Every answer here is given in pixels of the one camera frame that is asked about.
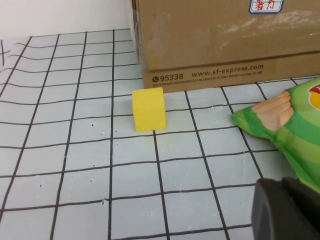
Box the yellow foam cube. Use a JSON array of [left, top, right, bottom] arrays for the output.
[[131, 86, 168, 133]]

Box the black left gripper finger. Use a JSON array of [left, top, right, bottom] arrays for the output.
[[251, 176, 320, 240]]

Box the cardboard box marked F2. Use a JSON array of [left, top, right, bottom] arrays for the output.
[[131, 0, 320, 95]]

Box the green chip bag with chips picture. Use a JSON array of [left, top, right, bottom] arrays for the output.
[[231, 76, 320, 193]]

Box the white label sticker red writing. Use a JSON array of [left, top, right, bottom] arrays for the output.
[[248, 0, 285, 15]]

